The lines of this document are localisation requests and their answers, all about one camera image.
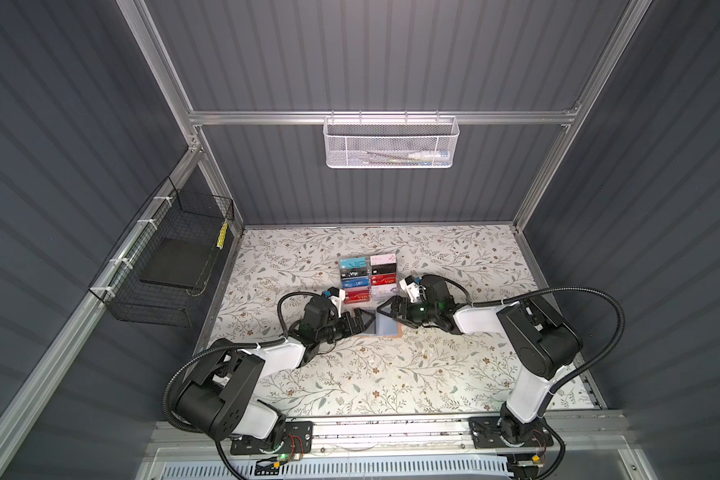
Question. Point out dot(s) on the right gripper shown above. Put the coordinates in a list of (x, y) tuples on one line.
[(397, 303)]

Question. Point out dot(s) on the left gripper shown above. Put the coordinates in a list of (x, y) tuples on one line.
[(358, 326)]

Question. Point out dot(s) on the clear acrylic card holder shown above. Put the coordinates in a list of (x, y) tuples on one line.
[(367, 279)]

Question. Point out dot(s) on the pink leather card wallet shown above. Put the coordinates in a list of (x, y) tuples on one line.
[(379, 325)]

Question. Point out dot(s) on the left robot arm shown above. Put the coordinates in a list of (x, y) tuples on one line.
[(213, 393)]

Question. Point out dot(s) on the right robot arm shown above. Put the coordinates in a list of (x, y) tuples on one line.
[(540, 337)]

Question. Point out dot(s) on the red VIP card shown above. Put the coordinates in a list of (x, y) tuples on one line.
[(384, 279)]

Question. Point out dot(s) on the black card right column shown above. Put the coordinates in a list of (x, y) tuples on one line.
[(384, 269)]

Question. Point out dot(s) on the blue VIP card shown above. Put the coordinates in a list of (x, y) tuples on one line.
[(361, 282)]

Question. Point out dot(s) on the pink VIP card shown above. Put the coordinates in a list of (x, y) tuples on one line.
[(383, 259)]

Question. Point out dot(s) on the black VIP card left column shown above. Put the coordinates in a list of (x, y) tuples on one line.
[(353, 273)]

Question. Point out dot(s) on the teal VIP card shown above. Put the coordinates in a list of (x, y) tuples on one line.
[(353, 263)]

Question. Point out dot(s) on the pens in white basket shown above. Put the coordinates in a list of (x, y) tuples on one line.
[(425, 157)]

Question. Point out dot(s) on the yellow marker pen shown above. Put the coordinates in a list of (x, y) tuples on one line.
[(222, 235)]

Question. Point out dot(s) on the black pad in basket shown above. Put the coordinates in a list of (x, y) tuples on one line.
[(178, 263)]

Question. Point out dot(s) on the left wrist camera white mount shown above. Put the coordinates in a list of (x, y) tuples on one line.
[(337, 297)]

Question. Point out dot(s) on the white wire mesh basket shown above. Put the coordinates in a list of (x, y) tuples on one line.
[(347, 138)]

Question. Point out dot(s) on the black wire basket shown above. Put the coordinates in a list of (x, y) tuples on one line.
[(179, 214)]

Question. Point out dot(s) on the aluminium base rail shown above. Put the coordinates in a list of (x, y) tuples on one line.
[(418, 434)]

